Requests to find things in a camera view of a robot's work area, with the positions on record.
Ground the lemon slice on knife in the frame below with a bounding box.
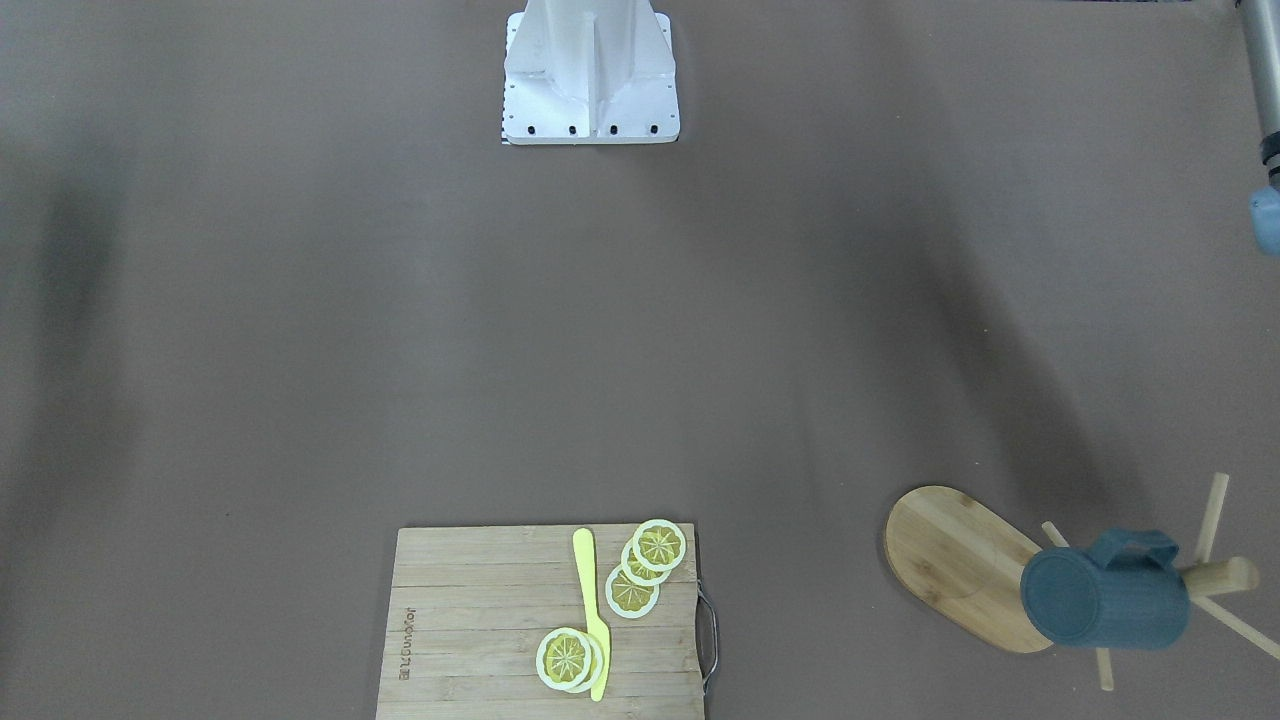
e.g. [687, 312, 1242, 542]
[535, 626, 605, 694]

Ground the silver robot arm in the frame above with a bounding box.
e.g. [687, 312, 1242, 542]
[1234, 1, 1279, 258]

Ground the blue-green mug yellow inside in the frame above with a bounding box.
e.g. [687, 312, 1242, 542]
[1019, 528, 1190, 650]

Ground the wooden cup rack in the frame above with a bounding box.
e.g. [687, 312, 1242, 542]
[882, 471, 1277, 692]

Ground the wooden cutting board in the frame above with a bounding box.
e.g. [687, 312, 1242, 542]
[376, 521, 718, 719]

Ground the lemon slice middle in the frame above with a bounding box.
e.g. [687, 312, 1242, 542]
[620, 541, 671, 587]

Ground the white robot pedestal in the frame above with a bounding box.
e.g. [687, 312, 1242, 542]
[500, 1, 681, 146]

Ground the yellow toy knife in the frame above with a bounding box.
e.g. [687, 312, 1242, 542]
[572, 527, 612, 702]

